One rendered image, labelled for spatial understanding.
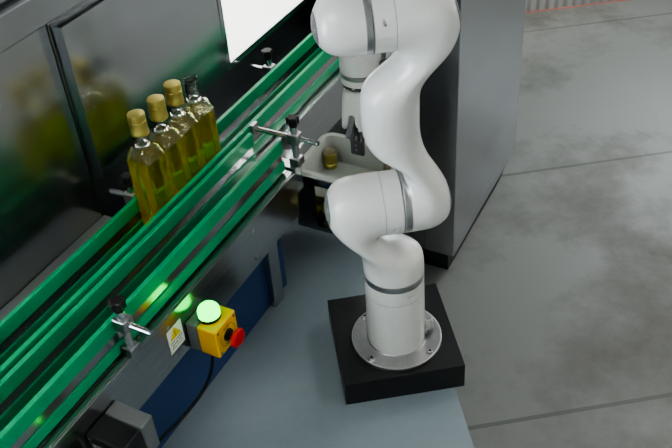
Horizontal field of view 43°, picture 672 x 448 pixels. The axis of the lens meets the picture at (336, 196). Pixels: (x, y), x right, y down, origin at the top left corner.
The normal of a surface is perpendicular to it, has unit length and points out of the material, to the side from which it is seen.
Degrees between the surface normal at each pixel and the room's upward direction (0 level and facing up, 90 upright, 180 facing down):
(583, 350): 0
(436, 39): 94
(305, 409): 0
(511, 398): 0
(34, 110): 90
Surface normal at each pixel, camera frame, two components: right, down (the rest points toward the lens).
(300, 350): -0.06, -0.79
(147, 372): 0.89, 0.24
